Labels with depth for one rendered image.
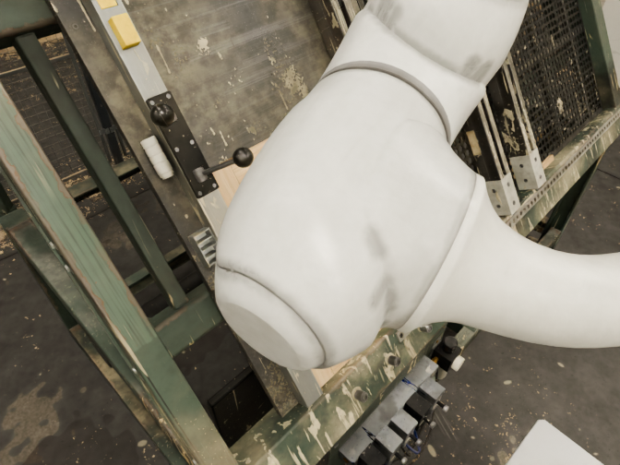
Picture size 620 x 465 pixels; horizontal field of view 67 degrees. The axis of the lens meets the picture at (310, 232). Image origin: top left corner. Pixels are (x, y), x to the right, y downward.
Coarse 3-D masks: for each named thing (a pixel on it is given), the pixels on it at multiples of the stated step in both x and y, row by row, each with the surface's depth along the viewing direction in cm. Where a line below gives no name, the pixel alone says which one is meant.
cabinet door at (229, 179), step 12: (264, 144) 100; (228, 168) 95; (240, 168) 97; (216, 180) 94; (228, 180) 95; (240, 180) 97; (228, 192) 95; (228, 204) 95; (348, 360) 115; (324, 372) 110; (336, 372) 112; (324, 384) 110
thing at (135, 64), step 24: (96, 0) 79; (120, 0) 81; (96, 24) 81; (120, 48) 81; (144, 48) 83; (120, 72) 85; (144, 72) 83; (144, 96) 83; (192, 192) 89; (216, 192) 92; (216, 216) 92; (216, 240) 93; (312, 384) 106
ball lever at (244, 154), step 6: (234, 150) 83; (240, 150) 82; (246, 150) 82; (234, 156) 82; (240, 156) 82; (246, 156) 82; (252, 156) 83; (222, 162) 86; (228, 162) 85; (234, 162) 83; (240, 162) 82; (246, 162) 82; (252, 162) 84; (198, 168) 87; (210, 168) 87; (216, 168) 86; (222, 168) 86; (198, 174) 87; (204, 174) 88; (198, 180) 88; (204, 180) 88
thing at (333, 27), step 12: (312, 0) 108; (324, 0) 106; (336, 0) 105; (348, 0) 107; (324, 12) 107; (336, 12) 105; (348, 12) 107; (324, 24) 109; (336, 24) 107; (348, 24) 109; (324, 36) 111; (336, 36) 108; (336, 48) 110
